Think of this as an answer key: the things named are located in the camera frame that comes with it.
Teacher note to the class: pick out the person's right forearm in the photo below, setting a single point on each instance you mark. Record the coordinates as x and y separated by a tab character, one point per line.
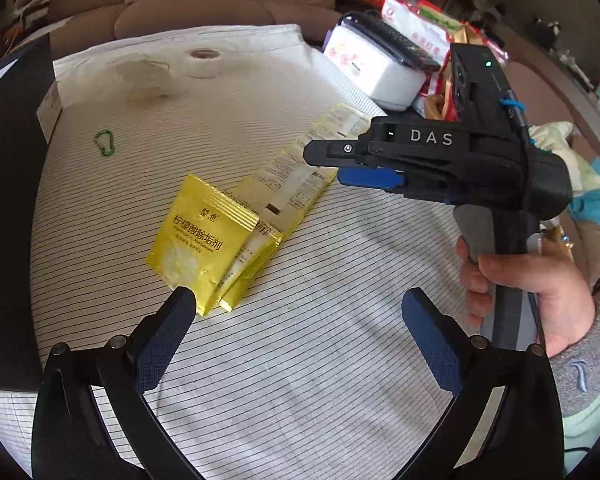
590	395

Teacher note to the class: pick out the pile of snack packets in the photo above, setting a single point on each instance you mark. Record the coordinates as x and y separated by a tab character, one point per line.
455	85

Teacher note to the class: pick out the yellow sachet strip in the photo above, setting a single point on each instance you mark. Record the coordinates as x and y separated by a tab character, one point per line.
290	185

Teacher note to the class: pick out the yellow sachet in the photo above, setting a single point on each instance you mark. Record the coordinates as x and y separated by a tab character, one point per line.
195	240

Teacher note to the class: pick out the red white plastic bag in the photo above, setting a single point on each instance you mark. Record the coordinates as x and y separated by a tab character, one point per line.
415	15

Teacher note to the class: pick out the black remote control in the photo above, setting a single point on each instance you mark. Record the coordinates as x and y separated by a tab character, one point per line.
395	40

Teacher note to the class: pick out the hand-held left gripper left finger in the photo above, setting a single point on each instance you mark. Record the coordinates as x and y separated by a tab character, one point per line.
165	340

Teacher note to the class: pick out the person's right hand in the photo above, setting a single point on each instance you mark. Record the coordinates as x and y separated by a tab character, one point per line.
560	300

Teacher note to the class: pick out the blue rubber band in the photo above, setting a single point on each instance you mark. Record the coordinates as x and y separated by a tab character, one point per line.
511	104

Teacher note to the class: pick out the brown sofa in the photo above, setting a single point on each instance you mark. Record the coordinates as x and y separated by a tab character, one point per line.
180	15

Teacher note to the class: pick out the green carabiner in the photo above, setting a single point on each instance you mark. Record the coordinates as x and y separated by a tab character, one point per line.
105	154

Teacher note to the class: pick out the tape roll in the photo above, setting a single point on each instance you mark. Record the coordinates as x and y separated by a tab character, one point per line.
191	67

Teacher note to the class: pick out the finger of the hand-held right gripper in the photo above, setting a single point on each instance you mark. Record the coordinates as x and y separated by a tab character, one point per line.
370	179
330	152

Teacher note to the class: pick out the clear plastic bag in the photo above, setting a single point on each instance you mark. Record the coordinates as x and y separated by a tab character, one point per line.
140	77

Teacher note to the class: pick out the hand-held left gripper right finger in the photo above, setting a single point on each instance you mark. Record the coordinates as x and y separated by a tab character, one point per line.
430	345

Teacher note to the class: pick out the white container with pink print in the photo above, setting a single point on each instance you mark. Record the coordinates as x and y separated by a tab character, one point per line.
380	77

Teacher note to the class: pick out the pile of clothes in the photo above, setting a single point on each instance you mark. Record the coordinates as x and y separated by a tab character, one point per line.
580	180

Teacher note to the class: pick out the white striped tablecloth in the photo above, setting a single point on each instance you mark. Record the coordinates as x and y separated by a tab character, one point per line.
305	360

